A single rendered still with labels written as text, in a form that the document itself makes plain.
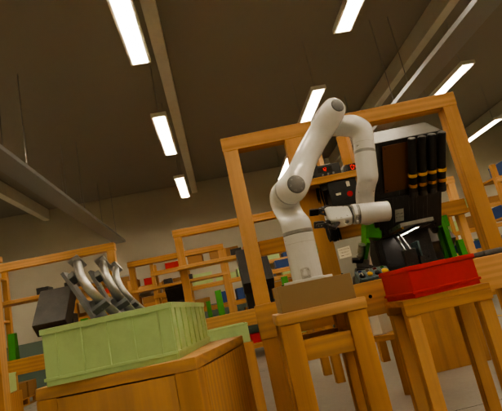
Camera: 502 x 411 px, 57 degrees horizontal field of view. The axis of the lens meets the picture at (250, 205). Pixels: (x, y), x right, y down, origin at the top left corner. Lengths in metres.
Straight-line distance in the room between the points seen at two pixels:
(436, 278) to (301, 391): 0.68
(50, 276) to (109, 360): 11.68
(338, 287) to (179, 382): 0.64
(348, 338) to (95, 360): 0.83
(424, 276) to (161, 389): 1.05
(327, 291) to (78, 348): 0.84
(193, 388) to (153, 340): 0.19
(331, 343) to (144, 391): 0.64
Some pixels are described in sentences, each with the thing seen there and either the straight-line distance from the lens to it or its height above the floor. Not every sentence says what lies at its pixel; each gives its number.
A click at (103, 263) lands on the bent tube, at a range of 1.84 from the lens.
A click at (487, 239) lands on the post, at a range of 3.02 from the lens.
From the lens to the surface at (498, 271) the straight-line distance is 2.34.
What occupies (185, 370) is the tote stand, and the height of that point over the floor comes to 0.76.
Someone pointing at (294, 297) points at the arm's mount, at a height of 0.90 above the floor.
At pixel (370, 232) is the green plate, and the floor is 1.14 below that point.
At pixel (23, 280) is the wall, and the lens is 13.39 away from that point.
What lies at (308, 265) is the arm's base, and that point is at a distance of 1.75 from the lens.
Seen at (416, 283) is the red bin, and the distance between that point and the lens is 1.87.
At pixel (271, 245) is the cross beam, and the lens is 2.79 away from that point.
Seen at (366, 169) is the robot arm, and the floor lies 1.34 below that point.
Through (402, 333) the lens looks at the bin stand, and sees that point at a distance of 2.07.
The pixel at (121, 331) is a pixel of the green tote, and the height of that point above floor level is 0.90.
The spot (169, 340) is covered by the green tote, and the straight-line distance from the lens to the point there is 1.45.
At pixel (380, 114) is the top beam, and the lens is 3.03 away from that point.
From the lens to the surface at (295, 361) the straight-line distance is 1.65.
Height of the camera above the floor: 0.88
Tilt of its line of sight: 13 degrees up
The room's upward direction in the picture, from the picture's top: 12 degrees counter-clockwise
